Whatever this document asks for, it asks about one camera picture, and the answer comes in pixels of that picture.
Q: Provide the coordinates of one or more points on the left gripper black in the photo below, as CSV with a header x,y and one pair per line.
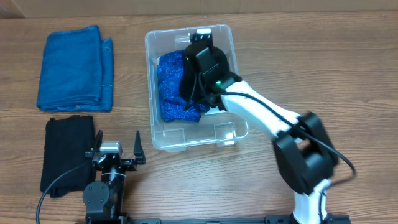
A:
x,y
140,155

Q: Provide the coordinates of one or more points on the black cloth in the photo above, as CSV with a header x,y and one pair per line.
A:
x,y
206,73
66,141

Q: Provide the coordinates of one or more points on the blue sparkly cloth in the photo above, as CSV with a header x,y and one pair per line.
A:
x,y
172,104

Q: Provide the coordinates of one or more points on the clear plastic container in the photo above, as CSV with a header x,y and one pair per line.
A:
x,y
221,129

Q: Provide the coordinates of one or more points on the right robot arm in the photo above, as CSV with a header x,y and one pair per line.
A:
x,y
304,153

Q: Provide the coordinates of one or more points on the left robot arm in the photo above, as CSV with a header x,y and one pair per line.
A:
x,y
104,198

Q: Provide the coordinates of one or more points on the folded blue denim cloth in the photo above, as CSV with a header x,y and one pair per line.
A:
x,y
77,72

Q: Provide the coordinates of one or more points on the white paper label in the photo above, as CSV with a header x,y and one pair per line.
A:
x,y
213,111

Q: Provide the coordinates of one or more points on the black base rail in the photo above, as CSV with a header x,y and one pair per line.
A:
x,y
269,219

